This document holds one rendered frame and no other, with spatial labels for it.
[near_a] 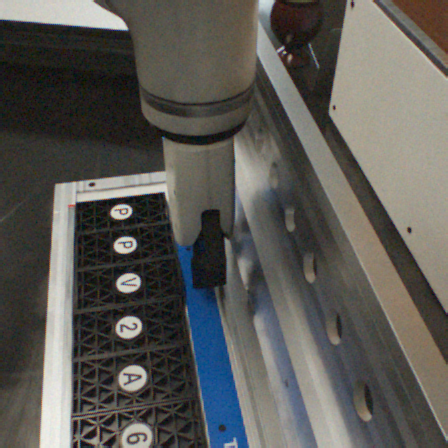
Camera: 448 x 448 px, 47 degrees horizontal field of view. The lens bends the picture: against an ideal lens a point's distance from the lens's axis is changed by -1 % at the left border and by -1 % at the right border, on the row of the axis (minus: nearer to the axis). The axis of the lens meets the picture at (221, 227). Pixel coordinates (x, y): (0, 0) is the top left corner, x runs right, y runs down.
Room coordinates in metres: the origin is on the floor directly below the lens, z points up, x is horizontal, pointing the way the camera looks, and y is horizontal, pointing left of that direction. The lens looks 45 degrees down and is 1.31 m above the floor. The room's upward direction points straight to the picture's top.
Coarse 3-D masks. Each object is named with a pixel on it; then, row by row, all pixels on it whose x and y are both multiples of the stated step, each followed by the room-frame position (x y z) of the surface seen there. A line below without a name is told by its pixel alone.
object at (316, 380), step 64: (256, 64) 0.39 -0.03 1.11; (256, 128) 0.39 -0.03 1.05; (256, 192) 0.35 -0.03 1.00; (320, 192) 0.23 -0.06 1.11; (256, 256) 0.29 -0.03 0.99; (320, 256) 0.22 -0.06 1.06; (384, 256) 0.18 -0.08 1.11; (256, 320) 0.25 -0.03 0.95; (320, 320) 0.19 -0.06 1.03; (384, 320) 0.14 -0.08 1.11; (320, 384) 0.16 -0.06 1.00; (384, 384) 0.13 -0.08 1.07
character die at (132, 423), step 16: (176, 400) 0.19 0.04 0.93; (192, 400) 0.19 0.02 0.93; (80, 416) 0.17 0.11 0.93; (96, 416) 0.17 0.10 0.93; (112, 416) 0.17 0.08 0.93; (128, 416) 0.17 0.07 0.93; (144, 416) 0.18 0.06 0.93; (160, 416) 0.18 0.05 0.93; (176, 416) 0.17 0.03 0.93; (192, 416) 0.17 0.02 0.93; (80, 432) 0.16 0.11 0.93; (96, 432) 0.16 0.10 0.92; (112, 432) 0.16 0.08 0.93; (128, 432) 0.16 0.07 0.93; (144, 432) 0.16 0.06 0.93; (160, 432) 0.16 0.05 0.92; (176, 432) 0.16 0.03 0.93; (192, 432) 0.16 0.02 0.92
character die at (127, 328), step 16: (128, 304) 0.28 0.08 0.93; (144, 304) 0.28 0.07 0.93; (160, 304) 0.28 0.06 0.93; (176, 304) 0.28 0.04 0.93; (80, 320) 0.26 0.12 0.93; (96, 320) 0.26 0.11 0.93; (112, 320) 0.26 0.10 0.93; (128, 320) 0.26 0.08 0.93; (144, 320) 0.26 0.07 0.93; (160, 320) 0.26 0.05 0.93; (176, 320) 0.26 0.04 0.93; (80, 336) 0.24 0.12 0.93; (96, 336) 0.24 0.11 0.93; (112, 336) 0.24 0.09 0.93; (128, 336) 0.24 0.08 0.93; (144, 336) 0.25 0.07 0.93; (160, 336) 0.25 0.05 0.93; (176, 336) 0.25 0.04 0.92; (80, 352) 0.23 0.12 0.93; (96, 352) 0.23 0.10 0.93; (112, 352) 0.23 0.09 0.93
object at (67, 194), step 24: (72, 192) 0.44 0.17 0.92; (216, 288) 0.31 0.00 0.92; (240, 288) 0.31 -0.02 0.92; (48, 312) 0.27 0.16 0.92; (240, 312) 0.28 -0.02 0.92; (48, 336) 0.25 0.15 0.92; (240, 336) 0.25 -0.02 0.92; (48, 360) 0.23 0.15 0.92; (240, 360) 0.23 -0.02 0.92; (48, 384) 0.20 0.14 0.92; (240, 384) 0.21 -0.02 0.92; (264, 384) 0.21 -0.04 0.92; (48, 408) 0.18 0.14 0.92; (264, 408) 0.19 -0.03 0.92; (48, 432) 0.16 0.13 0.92; (264, 432) 0.16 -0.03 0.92
